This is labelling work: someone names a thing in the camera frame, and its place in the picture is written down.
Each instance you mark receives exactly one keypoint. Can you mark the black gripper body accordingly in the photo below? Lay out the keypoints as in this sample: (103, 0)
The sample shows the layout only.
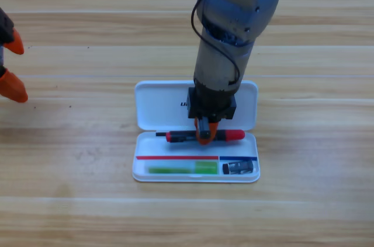
(211, 105)
(5, 29)

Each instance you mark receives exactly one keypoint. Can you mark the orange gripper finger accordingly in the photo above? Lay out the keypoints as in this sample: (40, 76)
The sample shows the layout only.
(17, 45)
(206, 140)
(13, 89)

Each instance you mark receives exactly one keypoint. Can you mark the black marker with red cap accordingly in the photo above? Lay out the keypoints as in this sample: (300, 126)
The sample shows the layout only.
(233, 134)

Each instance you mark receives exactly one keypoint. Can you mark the green highlighter pen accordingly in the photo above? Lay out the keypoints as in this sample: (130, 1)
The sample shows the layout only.
(187, 168)

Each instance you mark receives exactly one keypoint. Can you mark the white Unitree pencil case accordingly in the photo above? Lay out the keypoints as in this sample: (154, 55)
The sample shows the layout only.
(163, 104)

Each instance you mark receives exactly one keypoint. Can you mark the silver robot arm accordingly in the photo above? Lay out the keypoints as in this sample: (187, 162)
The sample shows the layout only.
(233, 7)

